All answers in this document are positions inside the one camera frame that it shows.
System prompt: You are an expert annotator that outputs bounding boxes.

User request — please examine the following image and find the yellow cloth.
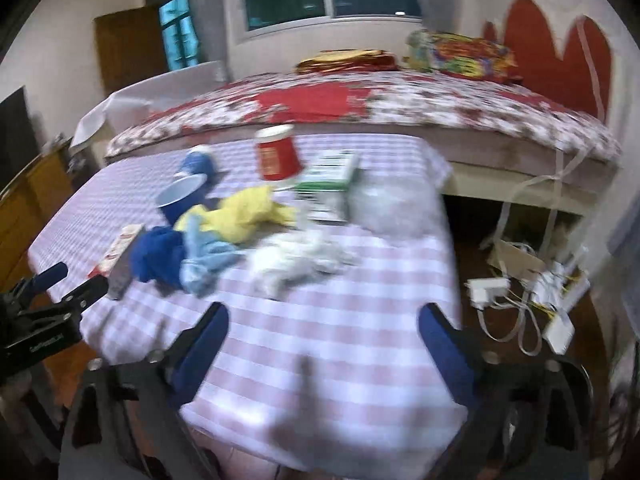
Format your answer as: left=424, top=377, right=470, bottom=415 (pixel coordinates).
left=175, top=185, right=296, bottom=246

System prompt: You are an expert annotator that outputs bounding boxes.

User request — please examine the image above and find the red headboard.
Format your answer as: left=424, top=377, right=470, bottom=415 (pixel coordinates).
left=482, top=0, right=613, bottom=123

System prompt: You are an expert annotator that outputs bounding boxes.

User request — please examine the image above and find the folded red yellow blanket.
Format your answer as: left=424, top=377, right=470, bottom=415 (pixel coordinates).
left=296, top=49, right=401, bottom=76

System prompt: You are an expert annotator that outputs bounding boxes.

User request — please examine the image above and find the white cloth cover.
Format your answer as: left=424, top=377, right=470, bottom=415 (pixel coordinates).
left=70, top=60, right=231, bottom=148

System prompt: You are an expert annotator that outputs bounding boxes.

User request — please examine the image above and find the blue paper cup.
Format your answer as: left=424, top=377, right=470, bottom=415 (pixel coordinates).
left=174, top=145, right=218, bottom=196
left=155, top=174, right=208, bottom=226

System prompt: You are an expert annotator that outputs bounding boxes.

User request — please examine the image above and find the clear plastic bag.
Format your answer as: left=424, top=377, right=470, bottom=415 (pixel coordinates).
left=347, top=170, right=448, bottom=236

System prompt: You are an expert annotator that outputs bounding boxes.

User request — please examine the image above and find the wooden door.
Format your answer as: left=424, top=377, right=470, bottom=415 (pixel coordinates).
left=94, top=5, right=168, bottom=97

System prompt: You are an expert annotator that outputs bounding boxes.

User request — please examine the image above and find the dark blue cloth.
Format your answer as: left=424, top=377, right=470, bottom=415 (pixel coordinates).
left=131, top=226, right=188, bottom=291

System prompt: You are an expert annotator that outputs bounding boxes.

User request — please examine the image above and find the red paper cup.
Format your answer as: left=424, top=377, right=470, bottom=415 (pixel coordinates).
left=254, top=124, right=302, bottom=182

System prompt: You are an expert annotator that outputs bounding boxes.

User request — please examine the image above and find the white crumpled tissue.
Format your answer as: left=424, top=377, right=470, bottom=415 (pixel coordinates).
left=247, top=230, right=358, bottom=301

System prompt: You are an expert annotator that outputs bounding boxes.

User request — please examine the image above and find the small red white box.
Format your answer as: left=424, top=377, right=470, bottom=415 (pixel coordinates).
left=89, top=224, right=146, bottom=301

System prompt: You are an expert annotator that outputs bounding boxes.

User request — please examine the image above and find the light blue cloth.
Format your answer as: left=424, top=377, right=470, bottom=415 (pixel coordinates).
left=180, top=215, right=246, bottom=297

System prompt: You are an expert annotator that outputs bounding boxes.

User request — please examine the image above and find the white strap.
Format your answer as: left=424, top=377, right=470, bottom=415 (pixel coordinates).
left=477, top=150, right=583, bottom=356

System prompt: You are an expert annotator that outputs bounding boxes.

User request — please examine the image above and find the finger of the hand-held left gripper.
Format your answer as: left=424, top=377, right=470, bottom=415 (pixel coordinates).
left=30, top=275, right=110, bottom=322
left=10, top=261, right=69, bottom=306

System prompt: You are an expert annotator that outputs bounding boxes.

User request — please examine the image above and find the pink checkered tablecloth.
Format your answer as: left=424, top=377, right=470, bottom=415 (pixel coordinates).
left=27, top=134, right=468, bottom=478

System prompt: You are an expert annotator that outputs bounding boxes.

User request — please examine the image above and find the green white milk carton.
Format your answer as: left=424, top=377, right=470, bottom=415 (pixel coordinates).
left=295, top=150, right=361, bottom=223

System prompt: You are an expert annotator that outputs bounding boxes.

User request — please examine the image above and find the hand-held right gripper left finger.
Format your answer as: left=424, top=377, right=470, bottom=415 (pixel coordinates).
left=60, top=302, right=231, bottom=480

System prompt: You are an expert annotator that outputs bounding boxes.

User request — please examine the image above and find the wooden cabinet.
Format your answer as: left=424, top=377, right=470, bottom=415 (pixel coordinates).
left=0, top=140, right=76, bottom=281

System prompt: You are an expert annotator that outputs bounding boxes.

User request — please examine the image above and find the cardboard box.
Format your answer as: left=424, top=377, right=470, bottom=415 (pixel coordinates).
left=487, top=237, right=546, bottom=286

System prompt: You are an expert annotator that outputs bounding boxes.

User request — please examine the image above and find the white power strip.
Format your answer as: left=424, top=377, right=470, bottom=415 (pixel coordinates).
left=466, top=277, right=510, bottom=308

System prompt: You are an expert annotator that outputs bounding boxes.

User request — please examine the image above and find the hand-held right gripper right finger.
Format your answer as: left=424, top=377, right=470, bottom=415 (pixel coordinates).
left=417, top=302, right=596, bottom=480

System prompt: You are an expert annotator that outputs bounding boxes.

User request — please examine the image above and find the dark screen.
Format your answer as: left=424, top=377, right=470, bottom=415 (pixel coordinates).
left=0, top=86, right=40, bottom=191

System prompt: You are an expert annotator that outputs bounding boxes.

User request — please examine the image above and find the grey hanging cloth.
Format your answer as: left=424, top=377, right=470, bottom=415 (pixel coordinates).
left=606, top=195, right=640, bottom=286

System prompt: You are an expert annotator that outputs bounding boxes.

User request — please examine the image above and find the colourful pillow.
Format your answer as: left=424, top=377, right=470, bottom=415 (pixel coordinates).
left=405, top=29, right=518, bottom=81

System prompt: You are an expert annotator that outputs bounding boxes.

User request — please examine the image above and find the white router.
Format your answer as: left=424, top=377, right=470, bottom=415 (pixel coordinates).
left=530, top=247, right=591, bottom=356

